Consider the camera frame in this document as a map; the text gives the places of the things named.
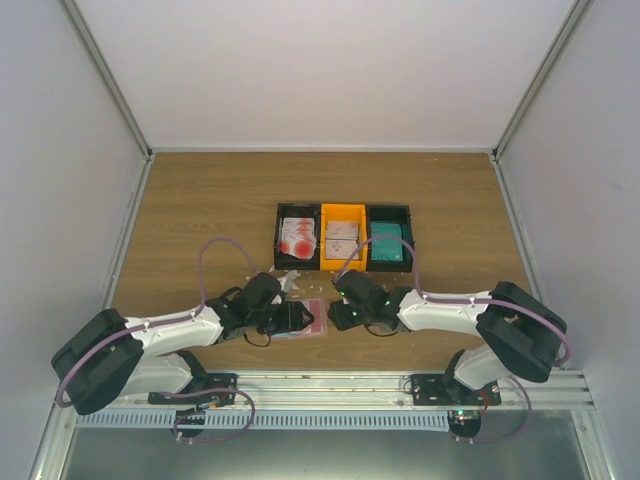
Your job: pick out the black card bin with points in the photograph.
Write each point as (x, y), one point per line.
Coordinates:
(401, 215)
(286, 262)

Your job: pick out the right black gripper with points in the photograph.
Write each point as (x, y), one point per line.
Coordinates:
(341, 322)

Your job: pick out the teal cards stack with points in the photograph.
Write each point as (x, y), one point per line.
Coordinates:
(386, 249)

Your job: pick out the orange middle card bin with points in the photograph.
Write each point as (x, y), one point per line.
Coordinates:
(340, 212)

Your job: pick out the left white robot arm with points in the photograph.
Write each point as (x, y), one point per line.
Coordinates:
(114, 356)

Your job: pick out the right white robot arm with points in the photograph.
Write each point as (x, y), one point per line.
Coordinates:
(522, 337)

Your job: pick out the aluminium front rail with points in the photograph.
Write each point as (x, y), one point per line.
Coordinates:
(393, 390)

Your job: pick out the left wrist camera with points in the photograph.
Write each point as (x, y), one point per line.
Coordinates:
(288, 281)

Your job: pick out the grey slotted cable duct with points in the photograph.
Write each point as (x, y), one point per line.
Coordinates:
(271, 420)

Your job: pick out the black right card bin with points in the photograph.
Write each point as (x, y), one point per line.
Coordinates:
(401, 215)

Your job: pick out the pink card holder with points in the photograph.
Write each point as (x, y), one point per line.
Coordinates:
(319, 327)

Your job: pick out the white cards in orange bin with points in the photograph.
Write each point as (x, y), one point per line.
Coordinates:
(341, 239)

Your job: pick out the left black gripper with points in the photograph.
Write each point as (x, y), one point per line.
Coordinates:
(291, 320)

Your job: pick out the black left card bin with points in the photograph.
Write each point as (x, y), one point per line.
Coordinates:
(286, 262)

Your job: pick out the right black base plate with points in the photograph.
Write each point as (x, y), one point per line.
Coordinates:
(464, 407)

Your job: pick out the red white cards stack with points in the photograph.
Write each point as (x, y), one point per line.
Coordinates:
(298, 238)

